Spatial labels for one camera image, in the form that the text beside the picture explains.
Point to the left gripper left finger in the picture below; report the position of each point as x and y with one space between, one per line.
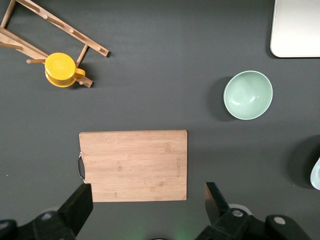
75 207

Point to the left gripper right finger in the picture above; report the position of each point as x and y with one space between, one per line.
217 207

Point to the white round plate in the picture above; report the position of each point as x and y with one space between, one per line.
316 175

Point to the wooden cutting board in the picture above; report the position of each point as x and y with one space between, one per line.
135 165

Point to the light green bowl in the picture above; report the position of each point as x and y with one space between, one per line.
247 95

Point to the yellow mug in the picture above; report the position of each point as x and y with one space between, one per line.
60 66

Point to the wooden mug rack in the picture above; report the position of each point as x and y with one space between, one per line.
60 24

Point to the cream bear print tray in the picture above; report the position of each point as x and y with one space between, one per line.
297 27

